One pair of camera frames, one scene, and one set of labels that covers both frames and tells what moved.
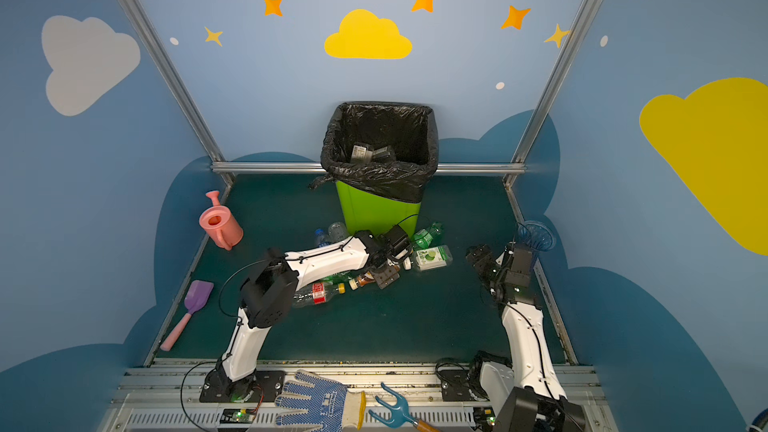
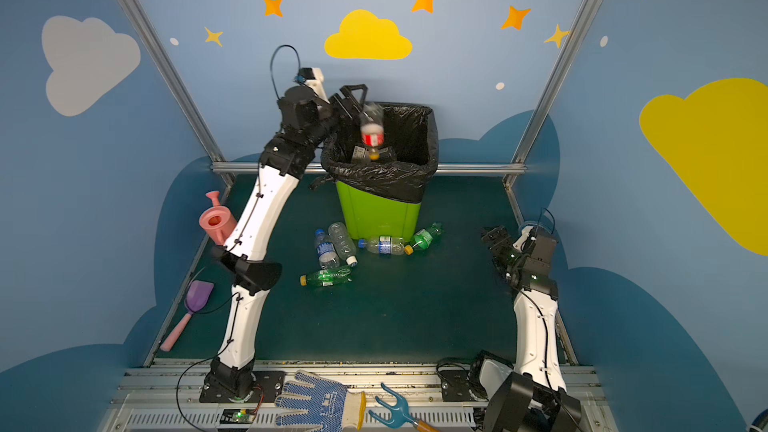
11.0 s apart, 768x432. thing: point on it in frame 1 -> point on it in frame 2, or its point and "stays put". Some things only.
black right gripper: x=487 y=267 -> x=498 y=243
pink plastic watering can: x=220 y=225 stays put
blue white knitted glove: x=327 y=403 stays put
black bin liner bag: x=411 y=129 stays put
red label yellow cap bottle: x=317 y=293 -> x=372 y=128
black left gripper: x=387 y=273 -> x=343 y=105
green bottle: x=426 y=238 stays put
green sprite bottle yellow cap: x=338 y=278 stays put
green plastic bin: x=366 y=210 stays put
